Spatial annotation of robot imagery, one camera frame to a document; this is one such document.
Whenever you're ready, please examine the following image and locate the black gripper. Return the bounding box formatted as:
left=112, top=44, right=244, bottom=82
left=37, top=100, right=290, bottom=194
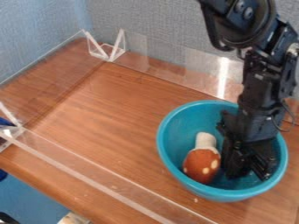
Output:
left=218, top=103, right=286, bottom=181

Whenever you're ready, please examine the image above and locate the brown toy mushroom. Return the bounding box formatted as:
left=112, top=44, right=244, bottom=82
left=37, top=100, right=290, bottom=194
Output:
left=182, top=132, right=220, bottom=184

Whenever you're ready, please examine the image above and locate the blue plastic bowl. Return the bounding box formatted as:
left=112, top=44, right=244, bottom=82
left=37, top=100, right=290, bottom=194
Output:
left=155, top=99, right=290, bottom=203

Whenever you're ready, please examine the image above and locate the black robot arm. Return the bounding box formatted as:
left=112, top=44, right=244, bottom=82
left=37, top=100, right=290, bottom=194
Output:
left=198, top=0, right=299, bottom=180

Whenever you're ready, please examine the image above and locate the clear acrylic back barrier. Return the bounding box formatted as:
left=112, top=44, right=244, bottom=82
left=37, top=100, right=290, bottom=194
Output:
left=112, top=31, right=299, bottom=126

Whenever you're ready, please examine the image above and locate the clear acrylic barrier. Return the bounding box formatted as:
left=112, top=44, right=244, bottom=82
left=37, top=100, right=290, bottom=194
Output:
left=112, top=31, right=299, bottom=126
left=0, top=102, right=218, bottom=224

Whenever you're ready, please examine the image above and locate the clear acrylic front barrier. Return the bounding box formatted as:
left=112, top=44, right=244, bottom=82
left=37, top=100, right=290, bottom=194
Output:
left=0, top=102, right=218, bottom=224

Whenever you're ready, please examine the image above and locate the blue object at left edge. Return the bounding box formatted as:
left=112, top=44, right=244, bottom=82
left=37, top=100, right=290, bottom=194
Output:
left=0, top=116, right=16, bottom=182

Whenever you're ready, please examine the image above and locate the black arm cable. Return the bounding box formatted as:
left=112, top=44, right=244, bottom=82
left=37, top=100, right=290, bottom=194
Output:
left=270, top=99, right=299, bottom=133

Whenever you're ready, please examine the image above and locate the clear acrylic corner bracket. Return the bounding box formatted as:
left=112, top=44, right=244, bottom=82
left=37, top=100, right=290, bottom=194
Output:
left=83, top=29, right=127, bottom=62

